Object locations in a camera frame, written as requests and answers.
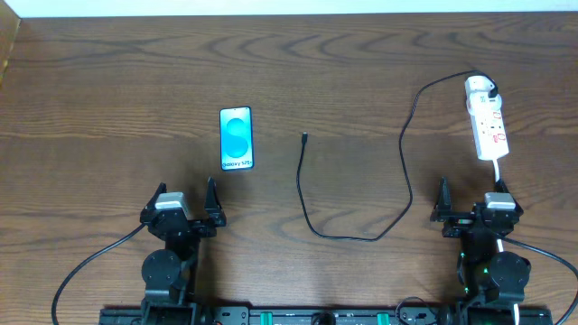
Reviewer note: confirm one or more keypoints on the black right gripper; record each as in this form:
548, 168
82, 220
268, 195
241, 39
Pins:
467, 217

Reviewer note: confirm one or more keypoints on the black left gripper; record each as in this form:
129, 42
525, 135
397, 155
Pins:
194, 223

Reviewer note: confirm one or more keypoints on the blue Galaxy smartphone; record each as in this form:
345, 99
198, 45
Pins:
236, 139

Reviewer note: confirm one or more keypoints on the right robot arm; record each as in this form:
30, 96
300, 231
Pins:
493, 279

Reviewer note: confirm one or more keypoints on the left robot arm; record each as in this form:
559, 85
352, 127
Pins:
169, 274

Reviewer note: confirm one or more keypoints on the white power strip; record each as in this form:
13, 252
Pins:
487, 126

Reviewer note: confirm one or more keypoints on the white USB wall charger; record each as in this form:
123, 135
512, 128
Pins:
481, 92

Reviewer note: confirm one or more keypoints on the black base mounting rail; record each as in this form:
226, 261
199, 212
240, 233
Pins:
245, 316

